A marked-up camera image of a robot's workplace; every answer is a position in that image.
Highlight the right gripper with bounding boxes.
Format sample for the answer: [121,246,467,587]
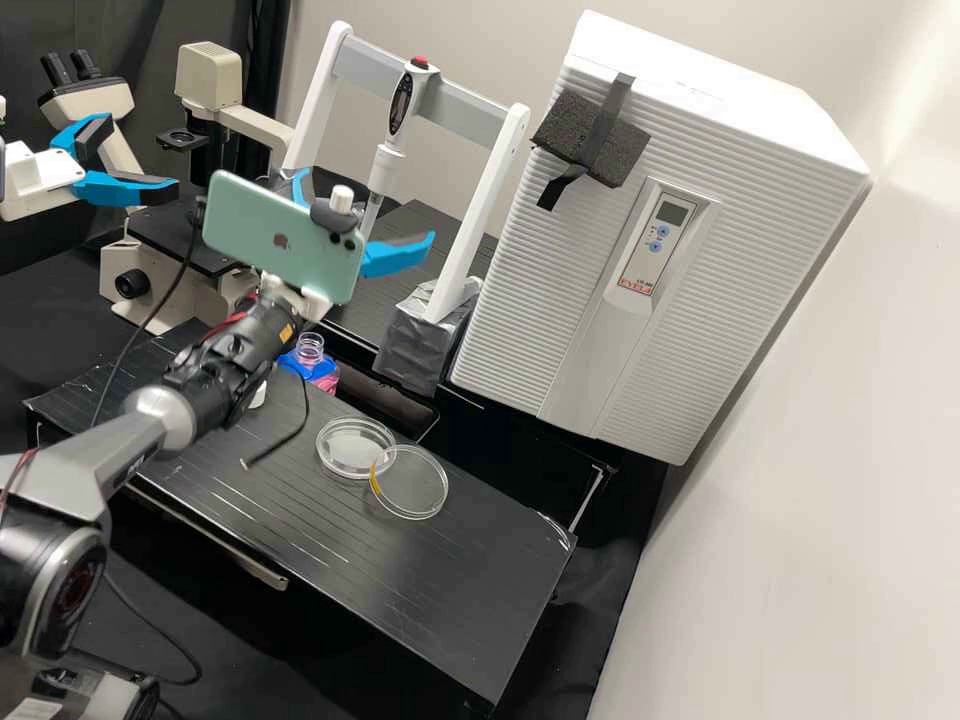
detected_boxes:
[260,167,437,322]

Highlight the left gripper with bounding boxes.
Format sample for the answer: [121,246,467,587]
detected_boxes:
[0,111,182,223]

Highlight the red liquid bottle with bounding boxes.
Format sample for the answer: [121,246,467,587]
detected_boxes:
[275,329,343,397]

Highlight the black platform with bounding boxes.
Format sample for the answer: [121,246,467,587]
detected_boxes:
[318,197,621,543]
[22,338,580,708]

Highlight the cream microscope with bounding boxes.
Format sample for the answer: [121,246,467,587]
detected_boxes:
[37,41,301,337]

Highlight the pipette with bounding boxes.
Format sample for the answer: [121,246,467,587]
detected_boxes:
[359,56,441,243]

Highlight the white pipette stand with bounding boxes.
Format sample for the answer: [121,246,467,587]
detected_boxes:
[278,20,535,325]

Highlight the grey taped block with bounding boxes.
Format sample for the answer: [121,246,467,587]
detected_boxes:
[371,278,483,397]

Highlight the petri dish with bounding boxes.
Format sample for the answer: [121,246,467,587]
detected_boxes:
[314,415,398,482]

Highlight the incubator door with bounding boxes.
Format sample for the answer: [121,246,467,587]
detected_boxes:
[448,70,872,469]

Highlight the petri dish lid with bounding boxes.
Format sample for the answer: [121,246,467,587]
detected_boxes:
[366,443,451,521]

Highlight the white incubator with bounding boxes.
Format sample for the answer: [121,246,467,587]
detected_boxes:
[556,8,872,185]

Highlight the right wrist camera phone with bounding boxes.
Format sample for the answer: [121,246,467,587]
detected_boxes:
[196,170,369,307]

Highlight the black cable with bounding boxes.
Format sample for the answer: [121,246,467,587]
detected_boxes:
[95,553,205,686]
[103,194,210,380]
[238,365,313,472]

